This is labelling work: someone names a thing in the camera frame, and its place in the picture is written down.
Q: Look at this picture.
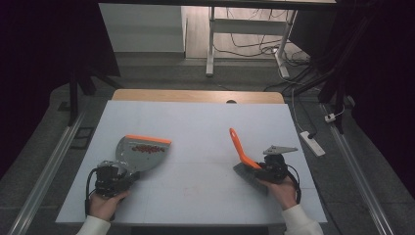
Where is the grey dustpan with orange edge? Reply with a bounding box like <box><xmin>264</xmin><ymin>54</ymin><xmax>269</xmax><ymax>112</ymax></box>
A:
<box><xmin>115</xmin><ymin>134</ymin><xmax>172</xmax><ymax>174</ymax></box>

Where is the aluminium rail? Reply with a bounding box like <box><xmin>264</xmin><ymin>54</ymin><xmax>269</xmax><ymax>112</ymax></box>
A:
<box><xmin>8</xmin><ymin>109</ymin><xmax>87</xmax><ymax>235</ymax></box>
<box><xmin>321</xmin><ymin>103</ymin><xmax>395</xmax><ymax>235</ymax></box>

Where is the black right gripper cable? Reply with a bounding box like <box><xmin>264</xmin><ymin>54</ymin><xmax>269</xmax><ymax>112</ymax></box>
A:
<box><xmin>287</xmin><ymin>164</ymin><xmax>303</xmax><ymax>205</ymax></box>

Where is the white power strip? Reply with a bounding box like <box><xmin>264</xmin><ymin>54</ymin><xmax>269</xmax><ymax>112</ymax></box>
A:
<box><xmin>300</xmin><ymin>130</ymin><xmax>327</xmax><ymax>158</ymax></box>

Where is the white desk frame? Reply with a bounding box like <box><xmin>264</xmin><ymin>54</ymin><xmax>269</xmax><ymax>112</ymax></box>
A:
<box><xmin>205</xmin><ymin>6</ymin><xmax>298</xmax><ymax>79</ymax></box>

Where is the person's right hand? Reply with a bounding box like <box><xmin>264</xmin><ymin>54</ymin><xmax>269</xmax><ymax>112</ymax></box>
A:
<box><xmin>258</xmin><ymin>175</ymin><xmax>299</xmax><ymax>211</ymax></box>

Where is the wooden table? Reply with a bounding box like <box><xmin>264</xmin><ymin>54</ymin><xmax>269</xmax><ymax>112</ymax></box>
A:
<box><xmin>112</xmin><ymin>88</ymin><xmax>286</xmax><ymax>105</ymax></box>

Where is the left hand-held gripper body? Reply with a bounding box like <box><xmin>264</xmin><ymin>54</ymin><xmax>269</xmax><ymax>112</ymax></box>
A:
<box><xmin>93</xmin><ymin>160</ymin><xmax>132</xmax><ymax>199</ymax></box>

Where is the orange brush with grey bristles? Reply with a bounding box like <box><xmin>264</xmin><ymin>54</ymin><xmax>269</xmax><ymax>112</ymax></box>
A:
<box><xmin>228</xmin><ymin>127</ymin><xmax>270</xmax><ymax>197</ymax></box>

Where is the person's left hand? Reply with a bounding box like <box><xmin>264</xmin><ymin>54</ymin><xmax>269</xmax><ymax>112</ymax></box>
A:
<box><xmin>87</xmin><ymin>190</ymin><xmax>131</xmax><ymax>222</ymax></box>

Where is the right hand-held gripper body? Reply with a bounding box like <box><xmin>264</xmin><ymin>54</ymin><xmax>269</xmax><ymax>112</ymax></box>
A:
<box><xmin>259</xmin><ymin>145</ymin><xmax>299</xmax><ymax>184</ymax></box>

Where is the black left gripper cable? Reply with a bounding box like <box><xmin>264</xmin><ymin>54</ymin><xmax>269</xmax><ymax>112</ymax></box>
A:
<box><xmin>84</xmin><ymin>166</ymin><xmax>101</xmax><ymax>217</ymax></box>

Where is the black floor plate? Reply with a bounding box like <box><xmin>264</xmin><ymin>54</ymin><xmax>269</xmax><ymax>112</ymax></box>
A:
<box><xmin>69</xmin><ymin>126</ymin><xmax>96</xmax><ymax>151</ymax></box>

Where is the black metal stand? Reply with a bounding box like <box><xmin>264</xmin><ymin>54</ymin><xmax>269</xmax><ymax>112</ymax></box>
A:
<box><xmin>67</xmin><ymin>62</ymin><xmax>125</xmax><ymax>126</ymax></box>
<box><xmin>287</xmin><ymin>0</ymin><xmax>380</xmax><ymax>135</ymax></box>

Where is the white cabinet panel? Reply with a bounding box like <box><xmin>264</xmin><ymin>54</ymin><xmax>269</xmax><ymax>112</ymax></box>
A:
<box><xmin>99</xmin><ymin>3</ymin><xmax>188</xmax><ymax>54</ymax></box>

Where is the bundle of black floor cables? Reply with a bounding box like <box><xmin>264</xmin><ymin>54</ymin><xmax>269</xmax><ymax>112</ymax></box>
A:
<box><xmin>213</xmin><ymin>8</ymin><xmax>311</xmax><ymax>68</ymax></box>

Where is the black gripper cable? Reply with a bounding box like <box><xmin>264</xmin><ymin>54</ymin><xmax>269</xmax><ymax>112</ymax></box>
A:
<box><xmin>287</xmin><ymin>164</ymin><xmax>303</xmax><ymax>205</ymax></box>
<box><xmin>84</xmin><ymin>166</ymin><xmax>101</xmax><ymax>217</ymax></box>

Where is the white table cover sheet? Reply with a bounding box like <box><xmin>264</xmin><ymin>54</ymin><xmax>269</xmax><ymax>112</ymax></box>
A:
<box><xmin>56</xmin><ymin>100</ymin><xmax>328</xmax><ymax>226</ymax></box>

